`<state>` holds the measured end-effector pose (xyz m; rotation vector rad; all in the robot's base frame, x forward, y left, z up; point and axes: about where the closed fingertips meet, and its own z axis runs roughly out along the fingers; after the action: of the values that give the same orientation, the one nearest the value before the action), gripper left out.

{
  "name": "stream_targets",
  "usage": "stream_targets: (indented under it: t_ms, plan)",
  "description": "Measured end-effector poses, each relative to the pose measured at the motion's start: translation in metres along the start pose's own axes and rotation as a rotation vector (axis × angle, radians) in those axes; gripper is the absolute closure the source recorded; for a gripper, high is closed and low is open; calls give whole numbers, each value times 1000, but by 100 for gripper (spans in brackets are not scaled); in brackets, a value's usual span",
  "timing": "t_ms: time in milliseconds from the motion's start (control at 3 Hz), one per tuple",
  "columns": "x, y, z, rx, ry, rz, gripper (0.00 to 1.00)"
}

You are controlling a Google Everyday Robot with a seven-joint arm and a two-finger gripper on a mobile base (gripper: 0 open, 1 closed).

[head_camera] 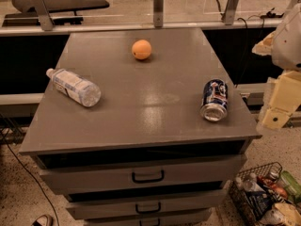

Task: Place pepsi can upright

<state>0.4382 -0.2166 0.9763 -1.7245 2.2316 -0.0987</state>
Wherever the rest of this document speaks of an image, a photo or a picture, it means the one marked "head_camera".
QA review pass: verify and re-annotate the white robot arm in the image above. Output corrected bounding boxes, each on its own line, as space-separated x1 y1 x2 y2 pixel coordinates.
252 3 301 130

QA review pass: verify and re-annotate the metal rail barrier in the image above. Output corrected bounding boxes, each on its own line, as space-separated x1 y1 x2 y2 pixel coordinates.
0 19 282 37

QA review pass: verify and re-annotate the middle grey drawer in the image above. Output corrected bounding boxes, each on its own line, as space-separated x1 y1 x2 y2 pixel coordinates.
67 189 226 220

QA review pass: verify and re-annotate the middle metal bracket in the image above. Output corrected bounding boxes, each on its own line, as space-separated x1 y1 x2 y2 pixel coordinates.
153 0 164 27

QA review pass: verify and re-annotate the red snack bag in basket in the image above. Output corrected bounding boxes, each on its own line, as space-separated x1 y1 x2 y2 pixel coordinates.
257 176 288 199

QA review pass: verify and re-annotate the right metal bracket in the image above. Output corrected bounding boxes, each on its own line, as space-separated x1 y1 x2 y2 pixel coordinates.
222 0 239 25

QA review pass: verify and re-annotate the black floor cable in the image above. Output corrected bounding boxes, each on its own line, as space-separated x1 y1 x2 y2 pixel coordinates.
0 113 60 226

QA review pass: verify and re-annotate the blue snack bag in basket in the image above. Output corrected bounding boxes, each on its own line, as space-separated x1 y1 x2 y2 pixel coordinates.
246 191 275 220

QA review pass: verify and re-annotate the yellow bag in basket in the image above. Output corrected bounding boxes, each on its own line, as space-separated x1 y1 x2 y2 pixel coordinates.
273 202 301 226

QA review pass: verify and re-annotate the grey drawer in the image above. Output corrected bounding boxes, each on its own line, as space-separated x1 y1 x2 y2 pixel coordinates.
67 189 226 220
84 208 212 226
40 154 246 195

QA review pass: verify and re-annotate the top grey drawer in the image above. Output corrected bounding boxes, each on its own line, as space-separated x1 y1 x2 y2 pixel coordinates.
40 154 246 195

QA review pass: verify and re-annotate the orange fruit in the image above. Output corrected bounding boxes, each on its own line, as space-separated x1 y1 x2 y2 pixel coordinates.
132 40 151 60

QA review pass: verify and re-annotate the black background bench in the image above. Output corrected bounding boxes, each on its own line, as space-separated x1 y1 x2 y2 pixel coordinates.
3 0 109 27

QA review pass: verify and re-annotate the left metal bracket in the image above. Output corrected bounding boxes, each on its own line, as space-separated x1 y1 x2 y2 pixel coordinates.
31 0 54 31

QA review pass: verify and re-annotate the shoe at bottom edge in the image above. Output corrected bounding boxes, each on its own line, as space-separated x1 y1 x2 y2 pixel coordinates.
31 214 53 226

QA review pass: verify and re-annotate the metal bracket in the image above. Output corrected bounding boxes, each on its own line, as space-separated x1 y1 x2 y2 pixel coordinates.
222 0 239 25
31 0 54 31
153 0 164 27

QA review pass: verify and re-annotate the wire basket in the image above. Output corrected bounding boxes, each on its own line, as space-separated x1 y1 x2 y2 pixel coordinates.
230 162 300 226

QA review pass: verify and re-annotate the green bottle in basket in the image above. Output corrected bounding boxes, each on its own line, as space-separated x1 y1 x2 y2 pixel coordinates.
278 170 301 203

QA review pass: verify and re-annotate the bottom grey drawer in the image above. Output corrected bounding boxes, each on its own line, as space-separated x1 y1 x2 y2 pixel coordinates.
84 208 212 226

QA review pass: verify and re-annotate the grey drawer cabinet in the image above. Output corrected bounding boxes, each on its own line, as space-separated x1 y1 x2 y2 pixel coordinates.
18 27 263 226

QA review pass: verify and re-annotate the blue pepsi can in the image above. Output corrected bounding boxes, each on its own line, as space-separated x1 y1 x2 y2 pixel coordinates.
200 79 228 122

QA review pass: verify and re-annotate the clear plastic water bottle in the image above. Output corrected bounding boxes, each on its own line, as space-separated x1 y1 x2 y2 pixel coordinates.
46 69 102 107

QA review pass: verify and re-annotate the small clear bottle in basket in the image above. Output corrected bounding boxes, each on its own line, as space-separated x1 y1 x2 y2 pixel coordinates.
243 172 263 192

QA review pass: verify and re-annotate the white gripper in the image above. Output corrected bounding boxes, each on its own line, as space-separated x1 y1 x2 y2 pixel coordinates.
252 32 301 130

